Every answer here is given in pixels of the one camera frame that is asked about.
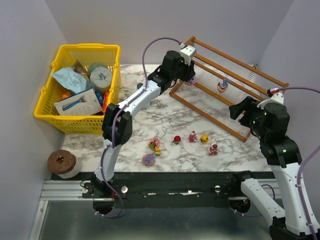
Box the purple bunny pink donut toy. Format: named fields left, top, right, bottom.
left=142, top=153, right=156, bottom=167

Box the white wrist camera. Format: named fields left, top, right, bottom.
left=257, top=88, right=284, bottom=109
left=179, top=42, right=197, bottom=66

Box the razor package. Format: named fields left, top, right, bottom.
left=54, top=89, right=102, bottom=116

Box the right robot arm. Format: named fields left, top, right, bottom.
left=229, top=96, right=320, bottom=240

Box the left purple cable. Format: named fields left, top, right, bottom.
left=93, top=37, right=185, bottom=219

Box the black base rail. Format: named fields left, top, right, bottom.
left=41, top=172, right=251, bottom=214

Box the wooden tiered shelf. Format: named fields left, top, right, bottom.
left=168, top=36, right=290, bottom=143

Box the red white figure toy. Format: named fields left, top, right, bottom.
left=208, top=144, right=218, bottom=156

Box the pink figure toy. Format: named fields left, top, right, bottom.
left=188, top=130, right=197, bottom=143

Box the orange box in basket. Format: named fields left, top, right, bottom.
left=102, top=92, right=110, bottom=114

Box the small yellow blue toy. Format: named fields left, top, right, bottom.
left=154, top=148, right=162, bottom=156

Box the purple bunny pink base toy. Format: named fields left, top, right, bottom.
left=185, top=76, right=196, bottom=86

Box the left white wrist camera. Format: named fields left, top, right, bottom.
left=179, top=42, right=197, bottom=66

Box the purple bunny orange cup toy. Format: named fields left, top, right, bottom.
left=217, top=78, right=231, bottom=93

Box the grey roll in basket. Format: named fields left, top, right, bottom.
left=90, top=67, right=113, bottom=94

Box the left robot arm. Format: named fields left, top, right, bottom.
left=90, top=45, right=197, bottom=195

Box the red cap toy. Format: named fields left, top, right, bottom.
left=172, top=135, right=181, bottom=145

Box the green round container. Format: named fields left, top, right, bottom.
left=87, top=62, right=107, bottom=77

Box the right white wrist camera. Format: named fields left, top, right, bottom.
left=257, top=88, right=284, bottom=109

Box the yellow plastic basket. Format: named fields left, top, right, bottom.
left=33, top=43, right=121, bottom=135

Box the blue pouch package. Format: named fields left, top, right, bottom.
left=51, top=67, right=91, bottom=94

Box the brown tape roll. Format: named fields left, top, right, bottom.
left=47, top=149, right=83, bottom=179

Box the yellow duck toy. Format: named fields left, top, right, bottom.
left=200, top=134, right=209, bottom=145

